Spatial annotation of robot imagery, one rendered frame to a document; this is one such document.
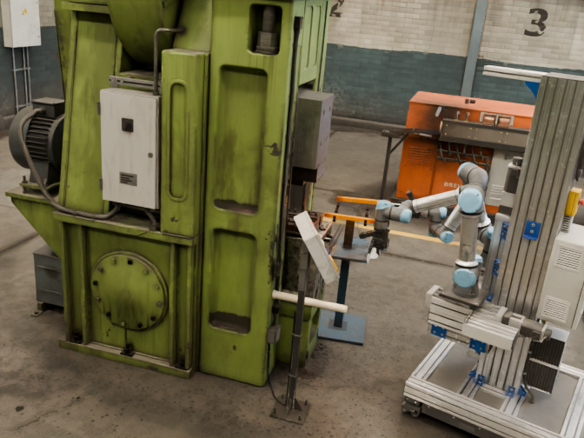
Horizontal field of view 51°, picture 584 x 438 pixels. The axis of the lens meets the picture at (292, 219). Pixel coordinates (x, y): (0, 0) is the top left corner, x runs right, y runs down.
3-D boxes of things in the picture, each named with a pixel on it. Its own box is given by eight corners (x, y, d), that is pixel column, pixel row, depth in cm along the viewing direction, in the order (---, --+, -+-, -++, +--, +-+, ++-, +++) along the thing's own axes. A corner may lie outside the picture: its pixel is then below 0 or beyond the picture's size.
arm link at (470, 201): (479, 282, 333) (487, 184, 317) (474, 292, 320) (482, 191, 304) (456, 278, 338) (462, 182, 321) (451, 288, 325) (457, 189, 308)
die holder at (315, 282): (325, 282, 421) (332, 222, 405) (312, 308, 386) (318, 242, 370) (248, 267, 434) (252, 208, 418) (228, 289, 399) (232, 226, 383)
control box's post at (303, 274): (294, 408, 365) (310, 242, 327) (292, 412, 362) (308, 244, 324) (288, 407, 366) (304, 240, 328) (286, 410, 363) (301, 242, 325)
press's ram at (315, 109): (329, 155, 390) (336, 91, 376) (315, 169, 355) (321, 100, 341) (267, 145, 399) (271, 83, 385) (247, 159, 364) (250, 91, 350)
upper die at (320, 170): (323, 175, 381) (325, 160, 377) (315, 182, 363) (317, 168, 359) (260, 164, 390) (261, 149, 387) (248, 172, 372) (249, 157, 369)
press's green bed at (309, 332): (318, 341, 437) (325, 282, 420) (305, 370, 403) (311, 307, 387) (245, 325, 450) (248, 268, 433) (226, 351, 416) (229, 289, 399)
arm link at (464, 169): (482, 248, 386) (466, 171, 363) (470, 239, 400) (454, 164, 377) (499, 241, 387) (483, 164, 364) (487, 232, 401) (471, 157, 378)
